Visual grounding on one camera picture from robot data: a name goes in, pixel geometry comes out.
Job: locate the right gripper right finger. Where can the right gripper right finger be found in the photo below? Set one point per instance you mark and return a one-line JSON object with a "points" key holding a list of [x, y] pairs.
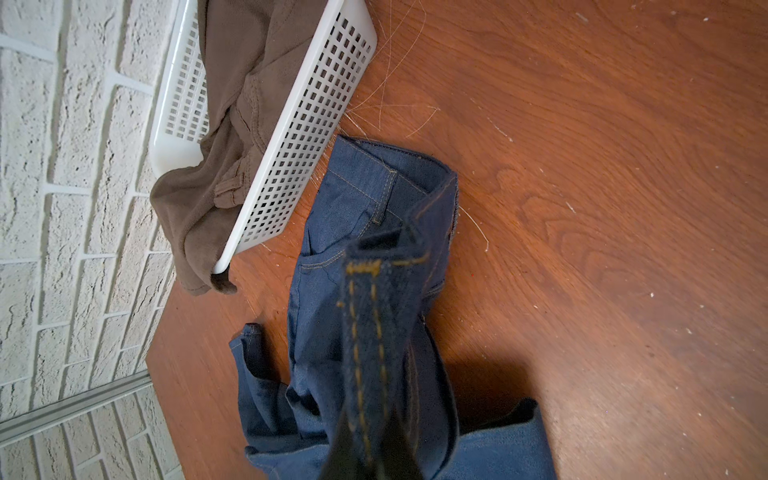
{"points": [[395, 459]]}

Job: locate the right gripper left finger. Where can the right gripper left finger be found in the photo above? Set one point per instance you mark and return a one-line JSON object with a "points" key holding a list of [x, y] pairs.
{"points": [[342, 462]]}

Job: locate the blue denim jeans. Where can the blue denim jeans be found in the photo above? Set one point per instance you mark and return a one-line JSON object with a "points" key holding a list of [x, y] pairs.
{"points": [[374, 257]]}

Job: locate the brown trousers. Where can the brown trousers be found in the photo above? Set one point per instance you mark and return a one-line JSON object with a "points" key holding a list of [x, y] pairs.
{"points": [[252, 52]]}

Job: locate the white plastic laundry basket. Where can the white plastic laundry basket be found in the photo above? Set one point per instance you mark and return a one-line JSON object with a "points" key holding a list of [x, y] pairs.
{"points": [[340, 51]]}

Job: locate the right corner aluminium post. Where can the right corner aluminium post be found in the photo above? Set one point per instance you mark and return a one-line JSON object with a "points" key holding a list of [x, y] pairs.
{"points": [[38, 420]]}

